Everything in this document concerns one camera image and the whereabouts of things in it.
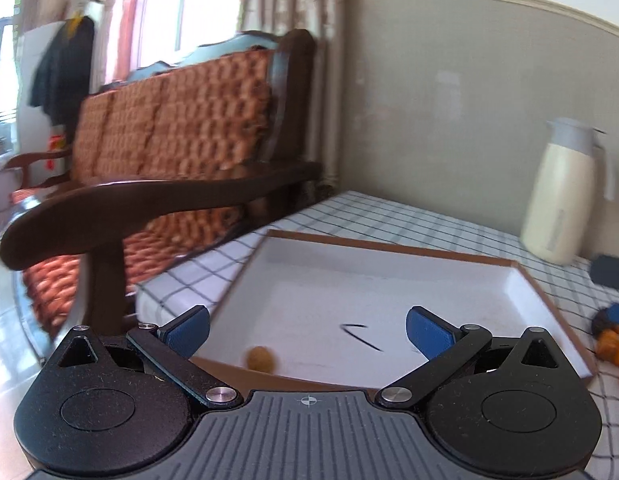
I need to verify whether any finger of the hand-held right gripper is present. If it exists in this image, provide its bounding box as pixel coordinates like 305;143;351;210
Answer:
591;304;619;337

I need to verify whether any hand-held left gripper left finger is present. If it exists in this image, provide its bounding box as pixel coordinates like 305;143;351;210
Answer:
50;305;240;409

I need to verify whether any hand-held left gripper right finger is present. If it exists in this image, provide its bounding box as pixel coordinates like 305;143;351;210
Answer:
376;305;566;408

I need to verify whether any small brown round fruit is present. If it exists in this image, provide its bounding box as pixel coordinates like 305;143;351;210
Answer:
246;345;278;373

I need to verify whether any white tray with brown rim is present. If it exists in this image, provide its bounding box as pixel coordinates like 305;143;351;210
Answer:
189;229;599;394

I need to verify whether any dark blue box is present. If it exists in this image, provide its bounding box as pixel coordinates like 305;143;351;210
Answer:
589;254;619;289

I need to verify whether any checkered white tablecloth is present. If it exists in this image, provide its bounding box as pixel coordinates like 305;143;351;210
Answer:
136;190;619;480

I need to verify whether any cream thermos jug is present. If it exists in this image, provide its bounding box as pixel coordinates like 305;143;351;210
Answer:
520;117;618;266

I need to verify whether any dark wooden sofa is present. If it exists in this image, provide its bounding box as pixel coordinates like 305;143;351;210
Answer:
0;29;324;356

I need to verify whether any orange woven sofa cushion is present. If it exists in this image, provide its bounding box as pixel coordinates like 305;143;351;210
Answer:
22;49;273;341

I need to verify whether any white cabinet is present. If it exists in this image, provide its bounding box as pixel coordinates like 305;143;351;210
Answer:
14;22;96;181

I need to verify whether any dark hanging jacket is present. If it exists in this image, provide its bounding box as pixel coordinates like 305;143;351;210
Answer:
29;15;96;129

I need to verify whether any wooden framed window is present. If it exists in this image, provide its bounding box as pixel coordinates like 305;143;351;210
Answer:
134;0;250;72

